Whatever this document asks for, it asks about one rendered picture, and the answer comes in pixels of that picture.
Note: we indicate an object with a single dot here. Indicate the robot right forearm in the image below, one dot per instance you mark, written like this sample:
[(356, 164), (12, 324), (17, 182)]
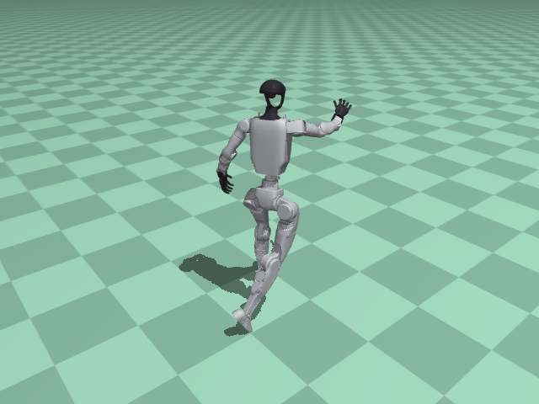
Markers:
[(331, 126)]

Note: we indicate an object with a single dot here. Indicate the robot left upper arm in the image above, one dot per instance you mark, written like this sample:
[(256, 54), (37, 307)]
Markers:
[(236, 139)]

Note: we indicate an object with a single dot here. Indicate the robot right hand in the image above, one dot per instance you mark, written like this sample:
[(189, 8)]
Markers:
[(341, 109)]

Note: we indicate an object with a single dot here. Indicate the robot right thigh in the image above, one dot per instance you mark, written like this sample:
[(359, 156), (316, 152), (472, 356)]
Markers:
[(288, 211)]

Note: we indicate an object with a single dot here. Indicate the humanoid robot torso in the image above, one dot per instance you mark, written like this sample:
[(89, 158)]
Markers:
[(270, 147)]

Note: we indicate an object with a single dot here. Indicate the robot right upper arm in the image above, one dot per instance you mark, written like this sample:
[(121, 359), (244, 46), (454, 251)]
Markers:
[(298, 128)]

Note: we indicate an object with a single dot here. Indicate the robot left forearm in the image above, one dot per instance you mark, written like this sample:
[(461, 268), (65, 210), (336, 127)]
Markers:
[(223, 164)]

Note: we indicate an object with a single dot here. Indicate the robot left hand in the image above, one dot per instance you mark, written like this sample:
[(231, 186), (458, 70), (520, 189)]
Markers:
[(224, 182)]

